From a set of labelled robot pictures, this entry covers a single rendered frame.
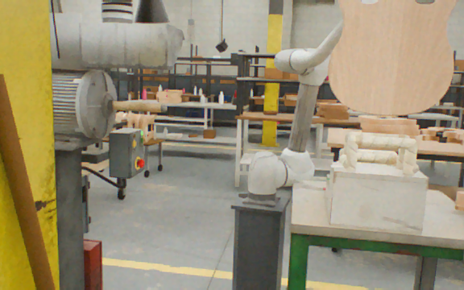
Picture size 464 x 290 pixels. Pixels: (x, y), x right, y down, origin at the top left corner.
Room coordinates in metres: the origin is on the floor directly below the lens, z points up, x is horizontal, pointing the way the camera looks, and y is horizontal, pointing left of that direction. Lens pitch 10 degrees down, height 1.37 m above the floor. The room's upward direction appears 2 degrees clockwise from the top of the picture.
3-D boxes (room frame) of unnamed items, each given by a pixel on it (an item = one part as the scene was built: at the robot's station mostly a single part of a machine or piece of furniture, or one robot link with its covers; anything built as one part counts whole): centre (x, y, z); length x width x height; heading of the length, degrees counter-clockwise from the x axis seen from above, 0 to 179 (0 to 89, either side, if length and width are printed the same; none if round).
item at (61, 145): (1.57, 0.71, 1.11); 0.36 x 0.24 x 0.04; 81
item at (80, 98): (1.57, 0.65, 1.25); 0.41 x 0.27 x 0.26; 81
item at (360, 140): (1.21, -0.46, 1.20); 0.20 x 0.03 x 0.03; 80
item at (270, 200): (2.19, -0.18, 0.73); 0.22 x 0.18 x 0.06; 73
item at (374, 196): (1.26, -0.47, 1.02); 0.27 x 0.15 x 0.17; 81
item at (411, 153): (1.20, -0.54, 1.15); 0.03 x 0.03 x 0.09
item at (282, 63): (2.10, -0.29, 1.46); 0.18 x 0.14 x 0.13; 27
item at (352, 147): (1.23, -0.38, 1.15); 0.03 x 0.03 x 0.09
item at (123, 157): (1.79, 0.53, 0.99); 0.24 x 0.21 x 0.26; 81
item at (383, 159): (1.37, -0.49, 1.12); 0.20 x 0.03 x 0.03; 80
